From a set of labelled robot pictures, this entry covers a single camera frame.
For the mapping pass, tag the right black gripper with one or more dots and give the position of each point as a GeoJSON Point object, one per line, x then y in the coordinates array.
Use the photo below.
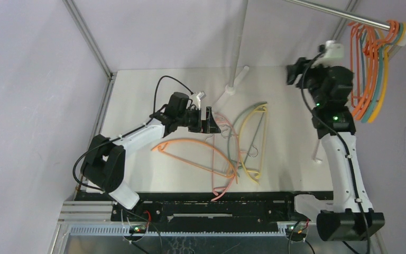
{"type": "Point", "coordinates": [294, 72]}

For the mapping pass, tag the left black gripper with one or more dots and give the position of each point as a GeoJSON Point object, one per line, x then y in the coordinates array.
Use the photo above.
{"type": "Point", "coordinates": [208, 126]}

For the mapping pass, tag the pale yellow hanger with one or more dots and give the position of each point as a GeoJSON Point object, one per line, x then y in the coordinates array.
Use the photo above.
{"type": "Point", "coordinates": [255, 150]}

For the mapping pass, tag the pink hanger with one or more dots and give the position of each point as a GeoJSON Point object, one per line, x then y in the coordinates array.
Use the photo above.
{"type": "Point", "coordinates": [231, 170]}

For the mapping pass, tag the teal plastic hanger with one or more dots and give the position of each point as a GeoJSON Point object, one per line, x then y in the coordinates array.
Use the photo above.
{"type": "Point", "coordinates": [376, 77]}

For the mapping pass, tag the yellow-orange plastic hanger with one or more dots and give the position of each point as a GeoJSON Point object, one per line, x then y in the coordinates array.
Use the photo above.
{"type": "Point", "coordinates": [383, 74]}

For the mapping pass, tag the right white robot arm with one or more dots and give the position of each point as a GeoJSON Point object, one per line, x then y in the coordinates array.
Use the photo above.
{"type": "Point", "coordinates": [350, 216]}

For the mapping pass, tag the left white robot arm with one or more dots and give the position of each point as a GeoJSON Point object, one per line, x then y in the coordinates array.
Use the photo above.
{"type": "Point", "coordinates": [103, 164]}

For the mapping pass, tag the clothes rack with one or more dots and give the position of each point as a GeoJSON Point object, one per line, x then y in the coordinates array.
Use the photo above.
{"type": "Point", "coordinates": [346, 14]}

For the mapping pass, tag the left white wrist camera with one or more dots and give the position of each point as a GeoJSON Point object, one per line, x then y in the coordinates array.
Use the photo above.
{"type": "Point", "coordinates": [196, 99]}

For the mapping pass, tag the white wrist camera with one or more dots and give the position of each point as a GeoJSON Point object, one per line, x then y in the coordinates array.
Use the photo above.
{"type": "Point", "coordinates": [196, 99]}
{"type": "Point", "coordinates": [334, 53]}

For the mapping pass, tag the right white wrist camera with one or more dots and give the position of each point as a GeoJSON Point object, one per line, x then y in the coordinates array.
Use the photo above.
{"type": "Point", "coordinates": [334, 53]}

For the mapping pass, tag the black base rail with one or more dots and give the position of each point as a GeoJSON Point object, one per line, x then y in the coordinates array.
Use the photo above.
{"type": "Point", "coordinates": [265, 206]}

